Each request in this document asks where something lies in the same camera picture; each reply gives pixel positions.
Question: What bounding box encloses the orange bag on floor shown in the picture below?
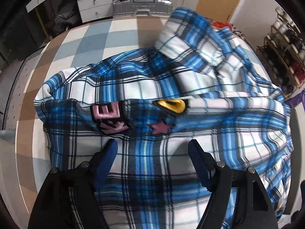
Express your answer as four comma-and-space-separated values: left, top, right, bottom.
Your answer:
212, 21, 232, 31

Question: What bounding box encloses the grey bed frame edge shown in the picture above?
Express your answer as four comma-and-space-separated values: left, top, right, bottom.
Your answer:
284, 103, 305, 214

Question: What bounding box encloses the checkered bed sheet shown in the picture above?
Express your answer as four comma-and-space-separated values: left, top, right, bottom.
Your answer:
14, 16, 273, 215

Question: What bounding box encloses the wooden shoe rack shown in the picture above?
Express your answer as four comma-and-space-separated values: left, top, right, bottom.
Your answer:
256, 7, 304, 99

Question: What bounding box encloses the purple hanging garment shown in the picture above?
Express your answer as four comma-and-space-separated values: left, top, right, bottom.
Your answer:
285, 90, 305, 109

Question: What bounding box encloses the blue white plaid shirt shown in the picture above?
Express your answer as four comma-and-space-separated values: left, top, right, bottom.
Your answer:
34, 7, 293, 228

